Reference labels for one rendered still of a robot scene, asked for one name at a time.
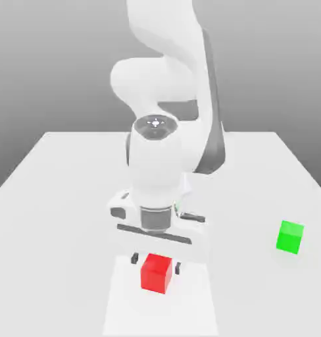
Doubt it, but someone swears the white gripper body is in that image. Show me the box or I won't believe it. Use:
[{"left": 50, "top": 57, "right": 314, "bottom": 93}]
[{"left": 114, "top": 222, "right": 209, "bottom": 254}]

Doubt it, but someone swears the small red cube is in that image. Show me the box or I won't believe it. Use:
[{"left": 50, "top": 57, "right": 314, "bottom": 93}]
[{"left": 139, "top": 252, "right": 174, "bottom": 295}]

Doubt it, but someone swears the small green cube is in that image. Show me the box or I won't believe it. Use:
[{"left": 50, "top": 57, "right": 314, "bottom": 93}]
[{"left": 275, "top": 220, "right": 305, "bottom": 255}]

